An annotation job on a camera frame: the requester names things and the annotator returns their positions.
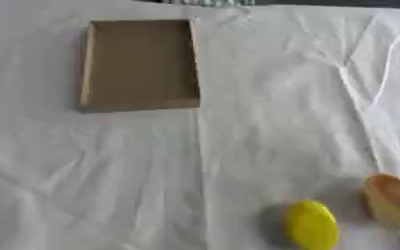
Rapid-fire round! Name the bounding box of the yellow oval toy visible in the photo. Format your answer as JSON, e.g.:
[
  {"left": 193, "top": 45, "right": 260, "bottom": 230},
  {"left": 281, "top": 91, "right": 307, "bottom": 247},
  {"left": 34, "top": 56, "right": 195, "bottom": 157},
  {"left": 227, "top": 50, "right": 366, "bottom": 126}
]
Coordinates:
[{"left": 282, "top": 199, "right": 342, "bottom": 250}]

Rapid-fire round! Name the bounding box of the tan cardboard box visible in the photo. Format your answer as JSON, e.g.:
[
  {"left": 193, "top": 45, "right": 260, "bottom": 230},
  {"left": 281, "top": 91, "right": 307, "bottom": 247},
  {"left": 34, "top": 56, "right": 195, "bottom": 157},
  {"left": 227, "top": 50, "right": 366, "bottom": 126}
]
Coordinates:
[{"left": 77, "top": 19, "right": 202, "bottom": 114}]

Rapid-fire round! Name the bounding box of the orange toy bread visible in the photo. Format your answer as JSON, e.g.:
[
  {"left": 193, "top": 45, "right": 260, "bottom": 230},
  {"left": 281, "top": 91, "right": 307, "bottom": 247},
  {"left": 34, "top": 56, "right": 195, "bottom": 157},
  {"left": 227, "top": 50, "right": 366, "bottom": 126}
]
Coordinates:
[{"left": 362, "top": 173, "right": 400, "bottom": 227}]

